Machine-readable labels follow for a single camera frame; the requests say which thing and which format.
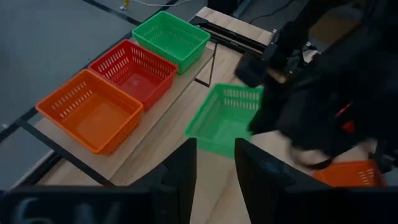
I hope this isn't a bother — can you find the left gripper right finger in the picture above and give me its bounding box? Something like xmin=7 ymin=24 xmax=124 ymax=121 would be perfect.
xmin=234 ymin=138 xmax=315 ymax=224

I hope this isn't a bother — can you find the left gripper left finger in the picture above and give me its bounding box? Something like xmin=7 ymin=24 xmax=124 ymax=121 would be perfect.
xmin=150 ymin=138 xmax=197 ymax=224

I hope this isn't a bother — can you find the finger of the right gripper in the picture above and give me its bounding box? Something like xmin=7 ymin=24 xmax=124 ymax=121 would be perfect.
xmin=248 ymin=90 xmax=276 ymax=135
xmin=236 ymin=52 xmax=280 ymax=88

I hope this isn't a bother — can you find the green plastic basket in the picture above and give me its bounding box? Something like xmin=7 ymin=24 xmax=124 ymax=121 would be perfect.
xmin=183 ymin=83 xmax=265 ymax=159
xmin=131 ymin=11 xmax=211 ymax=75

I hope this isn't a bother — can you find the orange plastic basket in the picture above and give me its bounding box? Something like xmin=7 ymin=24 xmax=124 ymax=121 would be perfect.
xmin=312 ymin=159 xmax=388 ymax=188
xmin=35 ymin=68 xmax=144 ymax=156

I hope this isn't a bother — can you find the red plastic basket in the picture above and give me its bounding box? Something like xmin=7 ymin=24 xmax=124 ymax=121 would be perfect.
xmin=88 ymin=39 xmax=178 ymax=112

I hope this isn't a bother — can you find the wooden shelf with black legs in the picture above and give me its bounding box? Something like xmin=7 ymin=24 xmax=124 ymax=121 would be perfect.
xmin=12 ymin=37 xmax=218 ymax=189

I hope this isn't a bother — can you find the black rig frame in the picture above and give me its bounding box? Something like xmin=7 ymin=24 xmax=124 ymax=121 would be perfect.
xmin=188 ymin=15 xmax=274 ymax=56

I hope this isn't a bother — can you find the white floor cable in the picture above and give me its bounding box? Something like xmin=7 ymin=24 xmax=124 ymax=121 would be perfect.
xmin=133 ymin=0 xmax=187 ymax=7

